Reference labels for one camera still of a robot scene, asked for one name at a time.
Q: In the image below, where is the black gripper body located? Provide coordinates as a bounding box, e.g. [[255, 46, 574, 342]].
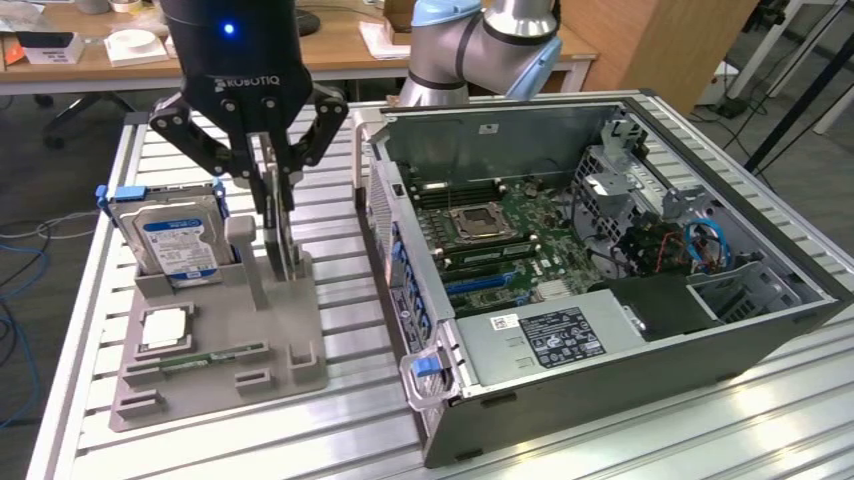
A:
[[161, 0, 315, 140]]

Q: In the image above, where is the black green graphics card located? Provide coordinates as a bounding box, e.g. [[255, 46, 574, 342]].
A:
[[247, 130, 303, 284]]

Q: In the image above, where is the white round-topped box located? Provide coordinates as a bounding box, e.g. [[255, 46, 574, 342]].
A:
[[104, 28, 171, 68]]

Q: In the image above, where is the white pink paper stack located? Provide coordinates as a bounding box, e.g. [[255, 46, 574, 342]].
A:
[[358, 19, 414, 62]]

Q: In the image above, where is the black office chair base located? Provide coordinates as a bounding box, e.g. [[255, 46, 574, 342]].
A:
[[32, 92, 139, 150]]

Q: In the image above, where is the hard disk blue caddy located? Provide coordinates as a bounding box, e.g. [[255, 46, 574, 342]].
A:
[[91, 177, 232, 291]]

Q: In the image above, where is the brown cardboard box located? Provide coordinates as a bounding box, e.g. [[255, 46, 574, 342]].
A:
[[383, 0, 419, 35]]

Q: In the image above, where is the white box black lid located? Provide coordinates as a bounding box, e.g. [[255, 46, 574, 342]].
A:
[[16, 30, 85, 65]]

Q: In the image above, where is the silver CPU socket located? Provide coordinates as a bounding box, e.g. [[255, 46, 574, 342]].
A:
[[447, 202, 512, 244]]

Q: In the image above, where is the orange box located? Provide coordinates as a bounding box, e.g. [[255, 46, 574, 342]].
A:
[[0, 37, 28, 71]]

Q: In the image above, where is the clear plastic bag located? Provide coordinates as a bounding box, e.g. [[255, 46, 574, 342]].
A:
[[0, 9, 48, 35]]

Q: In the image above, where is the dark labelled RAM stick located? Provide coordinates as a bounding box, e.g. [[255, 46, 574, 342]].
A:
[[438, 243, 540, 267]]

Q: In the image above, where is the long black expansion slot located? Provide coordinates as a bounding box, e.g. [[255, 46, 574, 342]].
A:
[[440, 262, 508, 284]]

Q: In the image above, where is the silver CPU chip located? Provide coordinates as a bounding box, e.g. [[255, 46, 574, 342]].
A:
[[137, 309, 189, 351]]

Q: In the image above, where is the blue expansion slot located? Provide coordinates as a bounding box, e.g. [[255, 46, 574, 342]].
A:
[[443, 271, 523, 297]]

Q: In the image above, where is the green motherboard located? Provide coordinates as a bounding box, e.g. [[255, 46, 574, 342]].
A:
[[403, 172, 622, 314]]

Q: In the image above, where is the green RAM stick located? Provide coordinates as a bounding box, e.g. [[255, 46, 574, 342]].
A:
[[125, 348, 263, 376]]

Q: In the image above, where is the perforated metal disk bay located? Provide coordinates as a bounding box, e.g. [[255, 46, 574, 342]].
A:
[[572, 118, 675, 251]]

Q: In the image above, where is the silver finned chipset heatsink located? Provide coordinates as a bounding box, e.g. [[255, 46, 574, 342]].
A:
[[532, 279, 572, 304]]

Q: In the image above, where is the blue case release latch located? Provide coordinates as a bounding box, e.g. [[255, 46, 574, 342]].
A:
[[412, 355, 447, 381]]

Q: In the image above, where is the grey parts rack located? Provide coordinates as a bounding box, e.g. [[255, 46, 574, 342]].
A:
[[107, 214, 330, 435]]

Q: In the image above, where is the grey power supply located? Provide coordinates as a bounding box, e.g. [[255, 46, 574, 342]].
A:
[[444, 289, 648, 389]]

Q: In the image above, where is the white box red button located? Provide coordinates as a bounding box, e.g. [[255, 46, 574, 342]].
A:
[[693, 59, 743, 109]]

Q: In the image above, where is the wooden cabinet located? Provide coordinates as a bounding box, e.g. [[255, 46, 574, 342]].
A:
[[558, 0, 762, 109]]

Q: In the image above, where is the black power adapter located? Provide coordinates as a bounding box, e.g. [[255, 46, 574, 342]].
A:
[[714, 97, 754, 120]]

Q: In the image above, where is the black plastic cover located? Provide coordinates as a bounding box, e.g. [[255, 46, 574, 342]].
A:
[[603, 273, 726, 342]]

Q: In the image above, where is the dark grey open PC case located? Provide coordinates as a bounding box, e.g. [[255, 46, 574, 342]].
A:
[[351, 94, 854, 470]]

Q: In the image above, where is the black stand pole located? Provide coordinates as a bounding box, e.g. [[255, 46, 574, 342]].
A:
[[742, 29, 854, 174]]

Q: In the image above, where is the open grey disk bay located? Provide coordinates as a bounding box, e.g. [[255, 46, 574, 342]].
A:
[[685, 259, 813, 326]]

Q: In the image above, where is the wooden desk white frame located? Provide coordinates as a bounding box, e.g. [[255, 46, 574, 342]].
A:
[[0, 0, 600, 109]]

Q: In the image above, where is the white floor cable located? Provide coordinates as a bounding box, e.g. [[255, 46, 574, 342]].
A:
[[0, 209, 101, 241]]

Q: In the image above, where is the thin black wire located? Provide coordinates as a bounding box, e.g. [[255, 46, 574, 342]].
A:
[[568, 189, 628, 281]]

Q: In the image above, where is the blue floor cable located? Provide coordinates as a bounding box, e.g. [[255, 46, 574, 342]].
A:
[[0, 238, 53, 431]]

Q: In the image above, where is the black wire bundle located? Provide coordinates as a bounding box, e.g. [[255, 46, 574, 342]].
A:
[[610, 214, 690, 280]]

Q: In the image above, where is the thin red wire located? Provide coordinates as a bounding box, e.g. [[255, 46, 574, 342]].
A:
[[648, 228, 670, 275]]

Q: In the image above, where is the blue data wire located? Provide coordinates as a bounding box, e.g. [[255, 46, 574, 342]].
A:
[[683, 217, 735, 275]]

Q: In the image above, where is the white table frame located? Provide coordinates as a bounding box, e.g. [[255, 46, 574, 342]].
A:
[[723, 0, 854, 136]]

